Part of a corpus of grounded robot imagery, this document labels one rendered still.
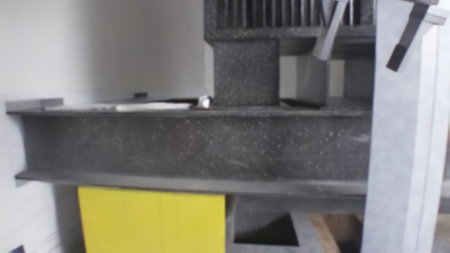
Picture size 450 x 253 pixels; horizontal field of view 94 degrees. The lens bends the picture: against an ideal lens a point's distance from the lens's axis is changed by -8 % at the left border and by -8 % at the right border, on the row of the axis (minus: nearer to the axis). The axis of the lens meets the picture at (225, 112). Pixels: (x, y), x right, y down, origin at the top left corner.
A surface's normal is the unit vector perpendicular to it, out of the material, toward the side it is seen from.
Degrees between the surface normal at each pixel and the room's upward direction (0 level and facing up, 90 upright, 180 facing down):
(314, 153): 90
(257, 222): 90
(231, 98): 90
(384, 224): 90
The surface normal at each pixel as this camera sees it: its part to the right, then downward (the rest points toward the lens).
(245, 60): -0.12, 0.11
